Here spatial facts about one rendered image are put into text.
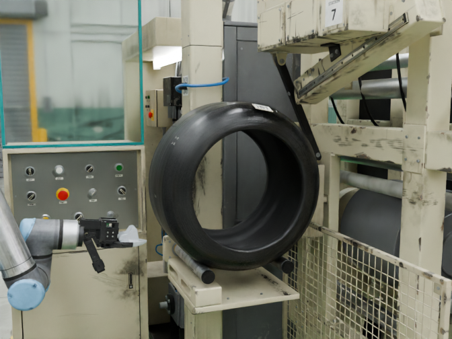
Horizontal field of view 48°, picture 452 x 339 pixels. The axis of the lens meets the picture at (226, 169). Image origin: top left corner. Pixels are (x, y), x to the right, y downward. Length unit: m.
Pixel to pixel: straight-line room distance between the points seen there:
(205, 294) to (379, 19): 0.96
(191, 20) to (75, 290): 1.18
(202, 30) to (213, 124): 0.50
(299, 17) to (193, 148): 0.54
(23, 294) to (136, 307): 0.91
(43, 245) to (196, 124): 0.57
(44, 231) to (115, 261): 0.69
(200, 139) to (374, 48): 0.58
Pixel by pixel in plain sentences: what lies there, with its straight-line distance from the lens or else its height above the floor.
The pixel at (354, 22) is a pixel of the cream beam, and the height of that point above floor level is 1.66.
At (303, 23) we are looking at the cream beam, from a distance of 1.66.
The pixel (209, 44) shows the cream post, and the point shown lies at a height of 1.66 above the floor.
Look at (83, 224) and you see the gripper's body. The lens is 1.58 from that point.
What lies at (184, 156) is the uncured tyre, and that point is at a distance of 1.51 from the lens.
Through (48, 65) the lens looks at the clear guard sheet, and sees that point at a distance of 2.12.
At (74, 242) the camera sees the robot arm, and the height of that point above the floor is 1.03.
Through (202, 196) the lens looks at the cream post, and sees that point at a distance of 1.93.
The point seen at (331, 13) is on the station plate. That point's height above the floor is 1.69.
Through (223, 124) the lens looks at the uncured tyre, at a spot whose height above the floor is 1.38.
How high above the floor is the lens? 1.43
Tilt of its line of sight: 7 degrees down
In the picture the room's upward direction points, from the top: straight up
